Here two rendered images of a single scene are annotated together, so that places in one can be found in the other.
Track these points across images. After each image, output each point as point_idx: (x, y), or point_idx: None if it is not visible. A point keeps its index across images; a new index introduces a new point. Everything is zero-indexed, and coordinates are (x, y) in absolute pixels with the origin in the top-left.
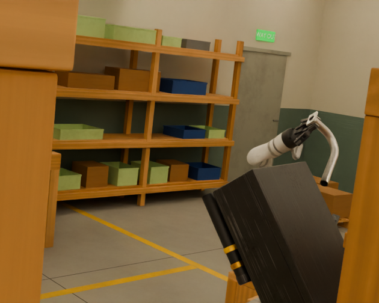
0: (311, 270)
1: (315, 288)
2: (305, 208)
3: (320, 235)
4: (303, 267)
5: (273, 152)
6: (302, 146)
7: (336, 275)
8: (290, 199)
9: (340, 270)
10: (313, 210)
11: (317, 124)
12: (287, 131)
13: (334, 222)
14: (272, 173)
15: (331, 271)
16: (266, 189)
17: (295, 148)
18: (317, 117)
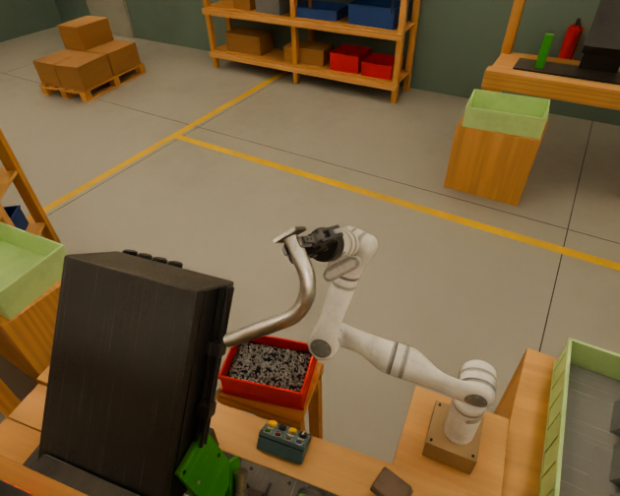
0: (66, 403)
1: (55, 420)
2: (123, 343)
3: (122, 387)
4: (54, 392)
5: None
6: (353, 269)
7: (109, 439)
8: (103, 319)
9: (122, 441)
10: (140, 355)
11: (287, 249)
12: (312, 231)
13: (175, 394)
14: (95, 275)
15: (102, 429)
16: (67, 286)
17: (332, 264)
18: (297, 238)
